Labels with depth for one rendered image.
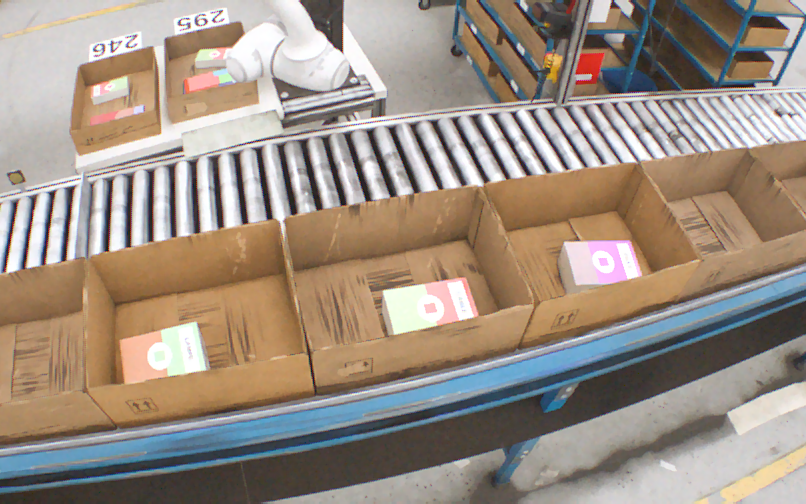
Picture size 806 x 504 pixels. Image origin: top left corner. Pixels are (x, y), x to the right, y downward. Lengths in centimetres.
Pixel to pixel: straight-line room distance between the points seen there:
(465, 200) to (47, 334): 93
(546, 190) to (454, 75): 208
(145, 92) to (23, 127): 163
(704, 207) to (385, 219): 86
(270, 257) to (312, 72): 41
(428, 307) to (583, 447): 115
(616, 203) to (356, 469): 86
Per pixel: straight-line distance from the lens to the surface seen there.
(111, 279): 126
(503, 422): 143
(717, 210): 168
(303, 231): 120
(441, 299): 116
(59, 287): 130
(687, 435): 234
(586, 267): 128
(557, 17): 185
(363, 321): 121
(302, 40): 133
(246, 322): 122
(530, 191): 131
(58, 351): 132
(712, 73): 305
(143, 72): 219
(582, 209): 145
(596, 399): 152
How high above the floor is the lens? 191
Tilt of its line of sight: 52 degrees down
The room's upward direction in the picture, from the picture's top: 5 degrees clockwise
